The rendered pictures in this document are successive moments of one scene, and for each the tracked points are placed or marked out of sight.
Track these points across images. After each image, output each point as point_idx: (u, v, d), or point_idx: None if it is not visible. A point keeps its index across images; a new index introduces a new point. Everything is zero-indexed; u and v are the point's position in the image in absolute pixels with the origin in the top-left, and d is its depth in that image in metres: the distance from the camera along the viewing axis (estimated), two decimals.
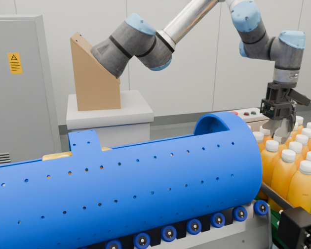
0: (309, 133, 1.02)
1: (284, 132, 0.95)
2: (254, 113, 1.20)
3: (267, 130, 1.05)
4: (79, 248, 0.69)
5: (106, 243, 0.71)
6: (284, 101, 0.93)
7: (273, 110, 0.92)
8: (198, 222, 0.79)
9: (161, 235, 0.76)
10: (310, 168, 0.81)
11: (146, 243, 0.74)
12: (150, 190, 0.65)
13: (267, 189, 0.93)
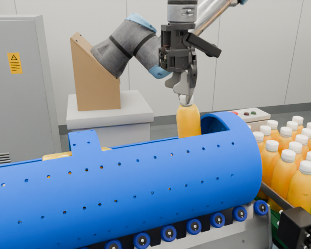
0: (309, 133, 1.02)
1: (185, 89, 0.77)
2: (254, 113, 1.20)
3: (267, 130, 1.05)
4: (79, 248, 0.69)
5: (106, 243, 0.71)
6: (182, 49, 0.75)
7: (167, 59, 0.73)
8: (198, 222, 0.79)
9: (161, 235, 0.76)
10: (310, 168, 0.81)
11: (146, 243, 0.74)
12: (150, 190, 0.65)
13: (267, 189, 0.93)
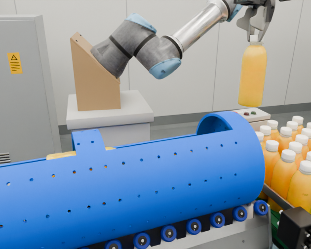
0: (309, 133, 1.02)
1: (260, 23, 0.78)
2: (254, 113, 1.20)
3: (267, 130, 1.05)
4: (83, 247, 0.70)
5: (109, 240, 0.72)
6: None
7: None
8: (199, 224, 0.79)
9: (160, 232, 0.76)
10: (310, 168, 0.81)
11: (145, 245, 0.73)
12: (154, 189, 0.66)
13: (267, 189, 0.93)
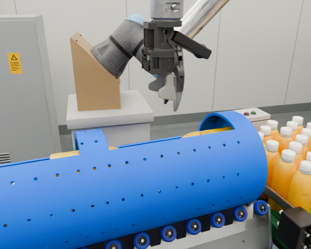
0: (309, 133, 1.02)
1: (172, 93, 0.69)
2: (254, 113, 1.20)
3: (267, 130, 1.05)
4: (86, 247, 0.70)
5: (112, 239, 0.72)
6: (167, 49, 0.67)
7: (149, 61, 0.65)
8: (200, 226, 0.79)
9: (161, 229, 0.76)
10: (310, 168, 0.81)
11: (143, 246, 0.73)
12: (157, 188, 0.66)
13: (267, 189, 0.93)
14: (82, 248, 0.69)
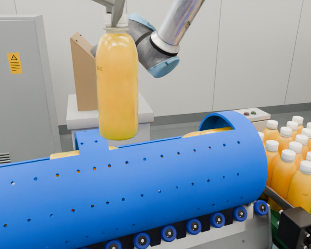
0: (309, 133, 1.02)
1: None
2: (254, 113, 1.20)
3: None
4: (86, 247, 0.70)
5: (112, 239, 0.72)
6: None
7: None
8: (200, 226, 0.79)
9: (161, 229, 0.76)
10: (310, 168, 0.81)
11: (143, 246, 0.73)
12: (157, 188, 0.66)
13: (267, 189, 0.93)
14: (82, 248, 0.69)
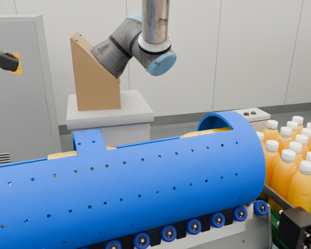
0: (309, 133, 1.02)
1: None
2: (254, 113, 1.20)
3: None
4: (84, 247, 0.70)
5: (110, 240, 0.72)
6: None
7: None
8: (199, 225, 0.79)
9: (160, 231, 0.76)
10: (310, 168, 0.81)
11: (144, 245, 0.73)
12: (155, 189, 0.66)
13: (267, 189, 0.93)
14: None
